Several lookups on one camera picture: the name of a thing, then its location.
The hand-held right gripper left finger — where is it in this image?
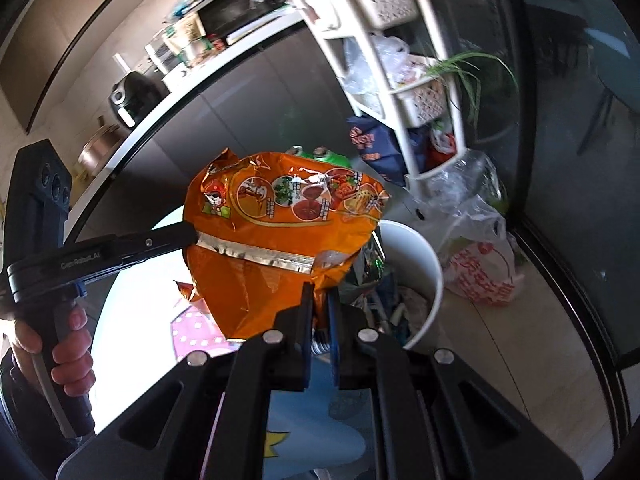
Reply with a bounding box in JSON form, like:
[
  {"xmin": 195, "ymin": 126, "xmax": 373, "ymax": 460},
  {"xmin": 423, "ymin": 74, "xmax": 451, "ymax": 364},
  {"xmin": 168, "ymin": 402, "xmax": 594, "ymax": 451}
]
[{"xmin": 55, "ymin": 282, "xmax": 316, "ymax": 480}]

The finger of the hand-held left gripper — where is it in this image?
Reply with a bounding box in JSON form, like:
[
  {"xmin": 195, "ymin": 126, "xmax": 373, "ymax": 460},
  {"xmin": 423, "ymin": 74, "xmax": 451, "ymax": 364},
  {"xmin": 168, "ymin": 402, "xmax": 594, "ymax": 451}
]
[{"xmin": 119, "ymin": 222, "xmax": 199, "ymax": 264}]

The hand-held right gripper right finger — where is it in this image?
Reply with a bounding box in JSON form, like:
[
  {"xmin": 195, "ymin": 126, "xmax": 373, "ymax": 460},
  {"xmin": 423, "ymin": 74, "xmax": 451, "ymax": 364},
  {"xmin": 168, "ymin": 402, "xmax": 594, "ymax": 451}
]
[{"xmin": 326, "ymin": 290, "xmax": 586, "ymax": 480}]

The orange snack bag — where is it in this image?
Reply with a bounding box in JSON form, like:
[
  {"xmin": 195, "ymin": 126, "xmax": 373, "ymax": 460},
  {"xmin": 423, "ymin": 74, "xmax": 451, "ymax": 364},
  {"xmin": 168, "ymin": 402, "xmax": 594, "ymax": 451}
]
[{"xmin": 172, "ymin": 147, "xmax": 391, "ymax": 341}]

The white trash bin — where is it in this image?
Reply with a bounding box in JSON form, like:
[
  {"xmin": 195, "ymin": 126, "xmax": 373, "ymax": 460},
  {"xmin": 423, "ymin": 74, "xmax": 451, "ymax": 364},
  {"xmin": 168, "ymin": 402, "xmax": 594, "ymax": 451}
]
[{"xmin": 350, "ymin": 219, "xmax": 445, "ymax": 351}]

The person's left forearm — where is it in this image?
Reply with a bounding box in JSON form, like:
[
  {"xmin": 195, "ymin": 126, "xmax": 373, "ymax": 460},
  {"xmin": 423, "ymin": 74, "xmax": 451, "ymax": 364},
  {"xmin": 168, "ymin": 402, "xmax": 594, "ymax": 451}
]
[{"xmin": 0, "ymin": 347, "xmax": 57, "ymax": 466}]

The person's left hand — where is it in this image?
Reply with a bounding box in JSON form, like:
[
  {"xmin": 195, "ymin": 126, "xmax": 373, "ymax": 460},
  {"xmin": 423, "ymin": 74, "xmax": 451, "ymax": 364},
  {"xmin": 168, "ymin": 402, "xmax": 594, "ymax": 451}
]
[{"xmin": 10, "ymin": 304, "xmax": 97, "ymax": 387}]

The metal cooking pot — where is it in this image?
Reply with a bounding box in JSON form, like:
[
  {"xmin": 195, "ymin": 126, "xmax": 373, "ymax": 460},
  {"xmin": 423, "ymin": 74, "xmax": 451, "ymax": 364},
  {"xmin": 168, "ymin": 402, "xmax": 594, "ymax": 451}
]
[{"xmin": 77, "ymin": 117, "xmax": 133, "ymax": 176}]

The black air fryer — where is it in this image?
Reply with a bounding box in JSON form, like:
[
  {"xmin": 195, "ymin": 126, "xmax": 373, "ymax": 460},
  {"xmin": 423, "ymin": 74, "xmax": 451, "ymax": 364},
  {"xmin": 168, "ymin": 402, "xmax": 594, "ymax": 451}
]
[{"xmin": 109, "ymin": 71, "xmax": 168, "ymax": 128}]

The dark kitchen counter cabinet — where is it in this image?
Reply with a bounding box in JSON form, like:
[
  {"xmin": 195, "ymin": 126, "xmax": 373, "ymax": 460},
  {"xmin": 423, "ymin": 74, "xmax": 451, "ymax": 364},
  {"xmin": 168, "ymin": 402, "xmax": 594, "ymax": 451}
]
[{"xmin": 65, "ymin": 10, "xmax": 362, "ymax": 241}]

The white red-print plastic bag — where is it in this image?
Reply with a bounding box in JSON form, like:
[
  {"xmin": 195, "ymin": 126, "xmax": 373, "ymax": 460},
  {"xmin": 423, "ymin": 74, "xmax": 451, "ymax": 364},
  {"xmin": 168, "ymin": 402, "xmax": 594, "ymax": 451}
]
[{"xmin": 442, "ymin": 195, "xmax": 522, "ymax": 307}]

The white food steamer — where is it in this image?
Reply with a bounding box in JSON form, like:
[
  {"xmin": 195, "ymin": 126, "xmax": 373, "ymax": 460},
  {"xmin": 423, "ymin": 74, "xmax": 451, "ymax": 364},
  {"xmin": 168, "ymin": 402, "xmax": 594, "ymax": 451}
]
[{"xmin": 145, "ymin": 30, "xmax": 191, "ymax": 78}]

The green bottle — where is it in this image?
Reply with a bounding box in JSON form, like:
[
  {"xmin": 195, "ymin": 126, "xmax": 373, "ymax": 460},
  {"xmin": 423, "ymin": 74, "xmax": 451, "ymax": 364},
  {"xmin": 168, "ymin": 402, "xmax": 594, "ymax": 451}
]
[{"xmin": 312, "ymin": 146, "xmax": 352, "ymax": 168}]

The navy shopping bag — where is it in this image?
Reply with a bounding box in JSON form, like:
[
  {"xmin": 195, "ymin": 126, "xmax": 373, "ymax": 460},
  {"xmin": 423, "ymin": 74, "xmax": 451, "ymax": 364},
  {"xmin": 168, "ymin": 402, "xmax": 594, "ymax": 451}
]
[{"xmin": 346, "ymin": 115, "xmax": 409, "ymax": 187}]

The beige snack pouch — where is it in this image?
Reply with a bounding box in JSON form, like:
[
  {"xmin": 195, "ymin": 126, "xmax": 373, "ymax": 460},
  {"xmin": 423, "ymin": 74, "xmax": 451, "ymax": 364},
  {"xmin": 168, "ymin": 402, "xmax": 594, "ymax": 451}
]
[{"xmin": 167, "ymin": 12, "xmax": 211, "ymax": 57}]

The clear crumpled floor bag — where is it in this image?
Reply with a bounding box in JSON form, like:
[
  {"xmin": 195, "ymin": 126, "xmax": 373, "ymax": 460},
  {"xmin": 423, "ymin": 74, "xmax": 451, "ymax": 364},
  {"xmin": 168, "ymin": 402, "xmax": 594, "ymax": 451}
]
[{"xmin": 415, "ymin": 152, "xmax": 507, "ymax": 231}]

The red white plastic bag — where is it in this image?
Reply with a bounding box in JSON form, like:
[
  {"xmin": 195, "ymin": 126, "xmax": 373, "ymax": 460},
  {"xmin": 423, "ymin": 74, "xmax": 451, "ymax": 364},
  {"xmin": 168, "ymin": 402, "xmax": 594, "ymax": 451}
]
[{"xmin": 427, "ymin": 127, "xmax": 459, "ymax": 169}]

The long white wrap box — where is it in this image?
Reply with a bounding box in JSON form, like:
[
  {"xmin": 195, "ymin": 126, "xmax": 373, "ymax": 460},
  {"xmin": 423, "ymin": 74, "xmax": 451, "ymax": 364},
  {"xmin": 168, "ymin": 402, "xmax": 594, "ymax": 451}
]
[{"xmin": 225, "ymin": 7, "xmax": 297, "ymax": 46}]

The black toaster oven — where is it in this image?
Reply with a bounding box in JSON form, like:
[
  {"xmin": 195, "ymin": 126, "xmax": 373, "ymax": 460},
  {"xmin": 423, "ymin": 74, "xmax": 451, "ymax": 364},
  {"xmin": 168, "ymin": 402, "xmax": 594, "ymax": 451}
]
[{"xmin": 197, "ymin": 0, "xmax": 291, "ymax": 46}]

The glass sliding door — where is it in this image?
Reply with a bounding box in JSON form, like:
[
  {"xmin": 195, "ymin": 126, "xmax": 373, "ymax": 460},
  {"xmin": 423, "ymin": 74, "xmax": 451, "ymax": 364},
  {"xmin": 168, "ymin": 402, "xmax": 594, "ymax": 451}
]
[{"xmin": 415, "ymin": 0, "xmax": 640, "ymax": 461}]

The white storage rack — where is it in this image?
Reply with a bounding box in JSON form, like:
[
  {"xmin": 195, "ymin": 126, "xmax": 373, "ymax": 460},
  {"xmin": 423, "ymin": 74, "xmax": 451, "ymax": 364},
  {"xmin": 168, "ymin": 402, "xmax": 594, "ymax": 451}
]
[{"xmin": 265, "ymin": 0, "xmax": 468, "ymax": 201}]

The clear plastic bags bundle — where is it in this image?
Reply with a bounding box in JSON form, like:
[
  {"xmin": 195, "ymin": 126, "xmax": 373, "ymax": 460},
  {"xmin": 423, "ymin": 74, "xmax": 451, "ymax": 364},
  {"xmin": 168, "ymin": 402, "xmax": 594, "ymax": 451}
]
[{"xmin": 342, "ymin": 35, "xmax": 412, "ymax": 107}]

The green leafy plant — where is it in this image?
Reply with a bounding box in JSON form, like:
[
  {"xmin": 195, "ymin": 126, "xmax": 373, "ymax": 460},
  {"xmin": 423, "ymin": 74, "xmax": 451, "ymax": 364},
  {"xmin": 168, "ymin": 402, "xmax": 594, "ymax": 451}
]
[{"xmin": 425, "ymin": 52, "xmax": 518, "ymax": 126}]

